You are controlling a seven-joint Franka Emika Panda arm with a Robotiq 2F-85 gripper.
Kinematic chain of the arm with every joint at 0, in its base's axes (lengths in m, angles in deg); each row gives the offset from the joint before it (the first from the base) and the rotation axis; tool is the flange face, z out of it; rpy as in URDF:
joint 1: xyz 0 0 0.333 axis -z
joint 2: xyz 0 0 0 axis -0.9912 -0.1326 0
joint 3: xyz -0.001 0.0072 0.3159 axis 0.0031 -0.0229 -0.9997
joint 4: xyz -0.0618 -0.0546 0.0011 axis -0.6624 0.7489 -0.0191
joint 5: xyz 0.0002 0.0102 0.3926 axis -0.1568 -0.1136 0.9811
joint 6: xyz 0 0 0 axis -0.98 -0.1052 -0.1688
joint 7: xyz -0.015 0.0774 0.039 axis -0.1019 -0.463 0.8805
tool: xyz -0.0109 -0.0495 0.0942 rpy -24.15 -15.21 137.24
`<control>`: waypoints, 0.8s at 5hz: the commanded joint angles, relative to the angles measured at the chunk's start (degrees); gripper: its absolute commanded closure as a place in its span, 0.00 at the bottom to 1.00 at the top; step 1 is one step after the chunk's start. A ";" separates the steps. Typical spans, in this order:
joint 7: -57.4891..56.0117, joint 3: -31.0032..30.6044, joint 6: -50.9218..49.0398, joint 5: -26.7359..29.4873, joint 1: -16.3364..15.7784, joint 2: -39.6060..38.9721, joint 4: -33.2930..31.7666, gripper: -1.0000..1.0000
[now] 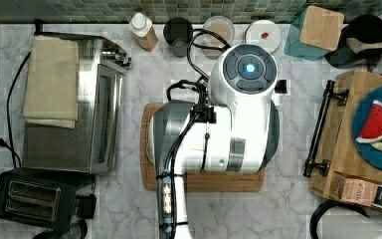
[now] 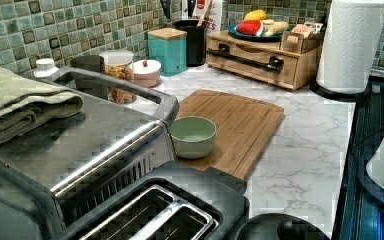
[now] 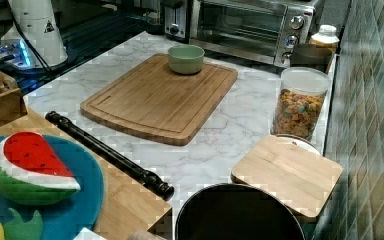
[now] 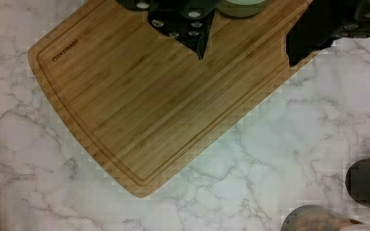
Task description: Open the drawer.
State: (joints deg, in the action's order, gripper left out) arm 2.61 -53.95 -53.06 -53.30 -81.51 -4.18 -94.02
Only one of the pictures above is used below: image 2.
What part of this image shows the wooden drawer front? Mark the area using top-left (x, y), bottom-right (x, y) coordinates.
top-left (207, 40), bottom-right (298, 84)

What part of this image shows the light green bowl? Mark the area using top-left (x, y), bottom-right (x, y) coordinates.
top-left (170, 116), bottom-right (217, 159)

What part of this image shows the bamboo cutting board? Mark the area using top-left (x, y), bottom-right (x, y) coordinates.
top-left (177, 89), bottom-right (284, 180)

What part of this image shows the pink ceramic jar with lid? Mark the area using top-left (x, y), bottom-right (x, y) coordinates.
top-left (133, 60), bottom-right (161, 87)

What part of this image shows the teal canister with wooden lid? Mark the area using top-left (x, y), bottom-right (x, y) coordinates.
top-left (147, 28), bottom-right (187, 77)

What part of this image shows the black two-slot toaster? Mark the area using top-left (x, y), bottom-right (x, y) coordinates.
top-left (52, 161), bottom-right (249, 240)

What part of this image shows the black utensil holder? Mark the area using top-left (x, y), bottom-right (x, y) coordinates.
top-left (175, 20), bottom-right (205, 67)

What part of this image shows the clear jar of colourful cereal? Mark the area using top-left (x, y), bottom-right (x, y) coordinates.
top-left (100, 50), bottom-right (135, 104)

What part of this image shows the dark blue plate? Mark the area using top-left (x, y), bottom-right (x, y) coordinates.
top-left (227, 23), bottom-right (283, 42)

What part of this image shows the white red carton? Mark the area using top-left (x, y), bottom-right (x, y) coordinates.
top-left (181, 0), bottom-right (226, 33)

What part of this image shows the red toy fruit slice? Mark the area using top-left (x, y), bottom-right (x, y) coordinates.
top-left (235, 20), bottom-right (264, 36)

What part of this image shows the dark grey cup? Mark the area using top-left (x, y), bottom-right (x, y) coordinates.
top-left (71, 55), bottom-right (105, 73)

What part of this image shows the yellow toy fruit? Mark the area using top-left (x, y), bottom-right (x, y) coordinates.
top-left (244, 9), bottom-right (266, 21)

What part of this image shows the pale toy banana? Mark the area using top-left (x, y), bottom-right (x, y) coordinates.
top-left (264, 21), bottom-right (289, 36)

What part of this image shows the black round object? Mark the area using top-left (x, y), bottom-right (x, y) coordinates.
top-left (234, 213), bottom-right (330, 240)

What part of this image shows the wooden box of packets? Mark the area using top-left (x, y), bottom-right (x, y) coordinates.
top-left (280, 22), bottom-right (324, 54)

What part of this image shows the black paper towel base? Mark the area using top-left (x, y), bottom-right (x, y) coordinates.
top-left (309, 80), bottom-right (371, 103)

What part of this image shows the stainless steel toaster oven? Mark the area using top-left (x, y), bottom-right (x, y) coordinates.
top-left (0, 67), bottom-right (179, 240)

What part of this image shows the folded green towel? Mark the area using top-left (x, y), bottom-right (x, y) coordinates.
top-left (0, 67), bottom-right (83, 144)

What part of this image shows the white paper towel roll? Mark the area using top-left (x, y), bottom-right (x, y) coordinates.
top-left (316, 0), bottom-right (384, 94)

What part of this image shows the wooden spoon handle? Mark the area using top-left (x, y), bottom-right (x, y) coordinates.
top-left (197, 0), bottom-right (213, 27)

